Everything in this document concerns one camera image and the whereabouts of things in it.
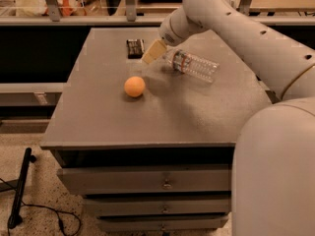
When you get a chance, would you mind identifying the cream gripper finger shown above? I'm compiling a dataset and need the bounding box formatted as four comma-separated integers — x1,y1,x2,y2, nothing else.
142,39,167,64

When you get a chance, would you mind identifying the black rxbar chocolate bar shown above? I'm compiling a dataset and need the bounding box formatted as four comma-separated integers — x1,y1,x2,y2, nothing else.
126,39,145,59

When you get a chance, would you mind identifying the clear plastic water bottle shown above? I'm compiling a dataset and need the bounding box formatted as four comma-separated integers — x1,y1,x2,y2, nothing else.
162,49,220,83

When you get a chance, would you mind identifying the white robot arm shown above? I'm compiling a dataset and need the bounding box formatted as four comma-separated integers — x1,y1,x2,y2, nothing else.
143,0,315,236

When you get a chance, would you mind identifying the grey metal railing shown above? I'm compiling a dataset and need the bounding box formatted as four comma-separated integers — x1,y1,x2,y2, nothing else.
0,0,315,26

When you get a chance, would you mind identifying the orange fruit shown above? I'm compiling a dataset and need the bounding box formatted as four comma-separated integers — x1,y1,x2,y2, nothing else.
124,77,146,97

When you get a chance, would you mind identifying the grey drawer cabinet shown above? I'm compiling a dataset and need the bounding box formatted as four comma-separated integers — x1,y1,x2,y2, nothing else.
41,28,270,232

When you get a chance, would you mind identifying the black stand leg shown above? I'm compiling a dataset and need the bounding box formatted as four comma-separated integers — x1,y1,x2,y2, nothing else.
7,147,36,229

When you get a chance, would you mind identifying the black floor cable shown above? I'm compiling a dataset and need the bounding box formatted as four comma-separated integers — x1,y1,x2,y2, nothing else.
0,177,83,236

